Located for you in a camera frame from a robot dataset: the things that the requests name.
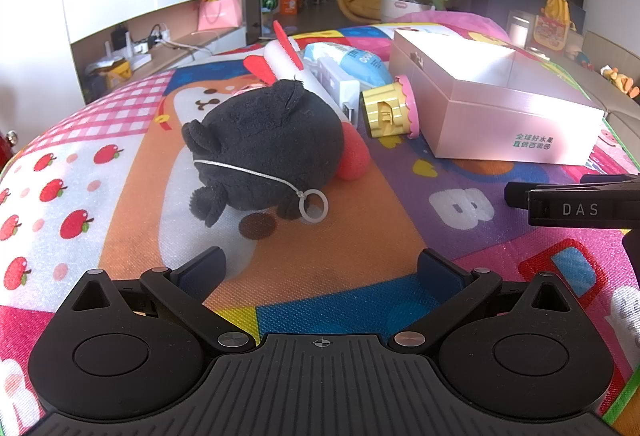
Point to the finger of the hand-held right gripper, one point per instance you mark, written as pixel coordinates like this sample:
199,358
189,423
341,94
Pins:
610,180
516,195

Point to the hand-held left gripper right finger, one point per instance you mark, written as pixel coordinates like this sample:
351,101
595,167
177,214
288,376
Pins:
442,273

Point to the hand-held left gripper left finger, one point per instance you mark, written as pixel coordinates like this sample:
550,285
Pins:
197,276

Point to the pink cardboard box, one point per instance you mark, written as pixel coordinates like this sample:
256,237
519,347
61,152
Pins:
500,76

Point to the gold toy with pink frill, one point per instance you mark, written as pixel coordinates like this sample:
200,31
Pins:
387,113

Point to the black plush toy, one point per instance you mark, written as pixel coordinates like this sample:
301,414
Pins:
270,136

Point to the blue white plastic packet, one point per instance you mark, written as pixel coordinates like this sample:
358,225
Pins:
357,63

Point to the white rectangular plastic toy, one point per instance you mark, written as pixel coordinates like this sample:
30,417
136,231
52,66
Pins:
337,86

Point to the white toy with red tip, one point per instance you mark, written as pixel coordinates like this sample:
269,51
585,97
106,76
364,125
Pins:
290,66

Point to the red finned toy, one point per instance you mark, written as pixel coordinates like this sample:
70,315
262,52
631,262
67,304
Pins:
281,38

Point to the small plush toy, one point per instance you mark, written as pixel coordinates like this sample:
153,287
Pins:
620,78

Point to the colourful cartoon play mat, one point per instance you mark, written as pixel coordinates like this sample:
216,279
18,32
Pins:
350,226

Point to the beige sofa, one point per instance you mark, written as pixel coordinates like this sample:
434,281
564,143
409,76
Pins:
615,76

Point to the colourful printed box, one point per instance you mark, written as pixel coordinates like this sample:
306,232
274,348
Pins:
550,33

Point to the white cylinder bottle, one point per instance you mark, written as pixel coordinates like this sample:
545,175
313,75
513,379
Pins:
520,28

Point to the yellow backpack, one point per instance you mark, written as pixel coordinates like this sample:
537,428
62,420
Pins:
557,8

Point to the pink blanket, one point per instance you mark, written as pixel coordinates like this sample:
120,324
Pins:
450,23

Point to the yellow box on shelf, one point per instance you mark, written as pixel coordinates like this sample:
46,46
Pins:
120,73

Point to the red furniture piece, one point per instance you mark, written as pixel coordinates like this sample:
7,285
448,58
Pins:
6,148

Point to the black router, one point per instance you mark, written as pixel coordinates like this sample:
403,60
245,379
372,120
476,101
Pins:
120,38

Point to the pink gift bag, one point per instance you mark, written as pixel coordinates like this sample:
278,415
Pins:
219,13

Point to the watermelon ball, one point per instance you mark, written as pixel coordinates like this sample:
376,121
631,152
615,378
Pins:
270,3

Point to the orange box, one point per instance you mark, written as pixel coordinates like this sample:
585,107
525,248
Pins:
291,2

